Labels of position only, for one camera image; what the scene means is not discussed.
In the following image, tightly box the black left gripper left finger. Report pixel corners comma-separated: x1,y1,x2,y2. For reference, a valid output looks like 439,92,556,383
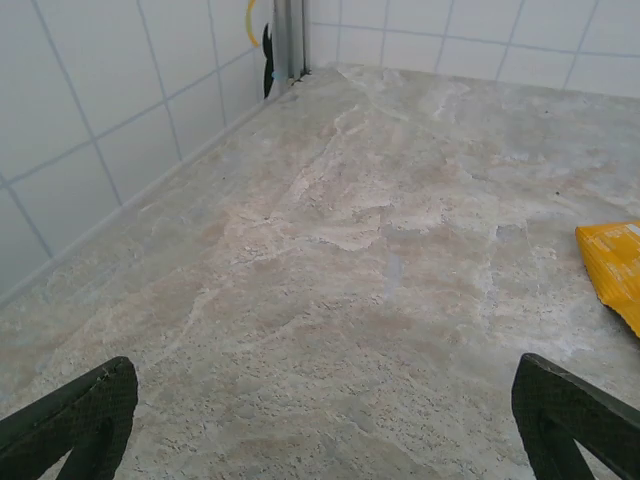
0,355,139,480

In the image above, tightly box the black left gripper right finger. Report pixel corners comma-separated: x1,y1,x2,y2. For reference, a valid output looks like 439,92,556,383
510,352,640,480

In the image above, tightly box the yellow snack packet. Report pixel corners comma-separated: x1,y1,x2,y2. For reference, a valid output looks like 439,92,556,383
574,219,640,340

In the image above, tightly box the aluminium corner post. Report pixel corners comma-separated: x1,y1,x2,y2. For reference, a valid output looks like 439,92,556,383
273,0,314,84

